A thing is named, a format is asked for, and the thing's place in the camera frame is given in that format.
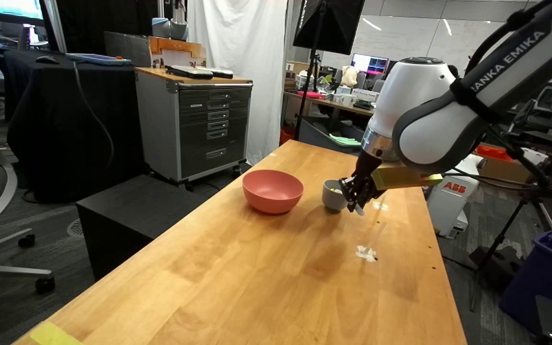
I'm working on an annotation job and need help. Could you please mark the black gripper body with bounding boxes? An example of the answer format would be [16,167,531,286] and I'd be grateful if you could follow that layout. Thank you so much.
[351,150,388,198]

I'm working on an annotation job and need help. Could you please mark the grey measuring cup with handle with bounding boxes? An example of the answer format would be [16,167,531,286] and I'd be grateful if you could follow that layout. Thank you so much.
[321,178,353,215]

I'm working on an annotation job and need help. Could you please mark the pink bowl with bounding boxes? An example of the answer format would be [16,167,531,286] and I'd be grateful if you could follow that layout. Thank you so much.
[242,169,305,217]

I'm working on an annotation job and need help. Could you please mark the white tape strip crumpled end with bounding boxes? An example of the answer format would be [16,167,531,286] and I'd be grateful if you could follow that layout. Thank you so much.
[370,196,393,226]
[355,244,382,265]

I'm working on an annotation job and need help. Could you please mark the wooden office desk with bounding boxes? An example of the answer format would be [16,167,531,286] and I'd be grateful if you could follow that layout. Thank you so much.
[313,94,378,130]

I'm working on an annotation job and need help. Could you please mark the white ABB machine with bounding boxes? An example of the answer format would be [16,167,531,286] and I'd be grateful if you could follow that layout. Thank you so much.
[426,171,482,238]

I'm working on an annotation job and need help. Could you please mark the cardboard box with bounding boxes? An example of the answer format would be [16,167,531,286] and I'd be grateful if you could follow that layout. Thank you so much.
[478,144,551,188]

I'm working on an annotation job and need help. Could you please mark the black softbox light on stand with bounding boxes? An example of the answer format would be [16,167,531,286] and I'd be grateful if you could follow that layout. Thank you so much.
[292,0,369,142]

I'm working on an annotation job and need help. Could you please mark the white curtain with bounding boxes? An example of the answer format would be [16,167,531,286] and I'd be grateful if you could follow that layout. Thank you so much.
[186,0,290,165]

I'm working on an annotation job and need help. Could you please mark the grey drawer cabinet wooden top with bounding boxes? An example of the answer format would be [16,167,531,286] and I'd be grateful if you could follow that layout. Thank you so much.
[135,65,255,186]

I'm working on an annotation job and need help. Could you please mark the blue bin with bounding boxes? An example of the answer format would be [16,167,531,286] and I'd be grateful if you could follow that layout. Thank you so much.
[499,226,552,334]

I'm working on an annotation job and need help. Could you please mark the black low box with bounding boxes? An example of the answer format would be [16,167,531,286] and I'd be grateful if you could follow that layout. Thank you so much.
[75,173,231,284]

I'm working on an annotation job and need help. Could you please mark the black cloth covered table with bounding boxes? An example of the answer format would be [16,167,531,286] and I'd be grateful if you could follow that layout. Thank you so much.
[4,48,150,205]

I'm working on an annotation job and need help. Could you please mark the black backdrop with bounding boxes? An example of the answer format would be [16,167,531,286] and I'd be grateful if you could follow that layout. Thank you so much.
[54,0,162,56]

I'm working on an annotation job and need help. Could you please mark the yellow tape patch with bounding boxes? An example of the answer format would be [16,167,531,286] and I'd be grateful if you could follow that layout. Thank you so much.
[27,320,85,345]

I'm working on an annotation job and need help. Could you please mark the large lit display screen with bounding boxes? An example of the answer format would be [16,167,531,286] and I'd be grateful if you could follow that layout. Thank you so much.
[0,0,47,23]

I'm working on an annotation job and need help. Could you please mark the yellow green wrist camera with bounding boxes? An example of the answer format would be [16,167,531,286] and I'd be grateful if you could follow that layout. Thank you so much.
[370,161,445,192]

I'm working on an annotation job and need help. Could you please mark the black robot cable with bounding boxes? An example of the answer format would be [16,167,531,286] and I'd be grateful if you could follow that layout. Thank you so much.
[445,0,552,194]

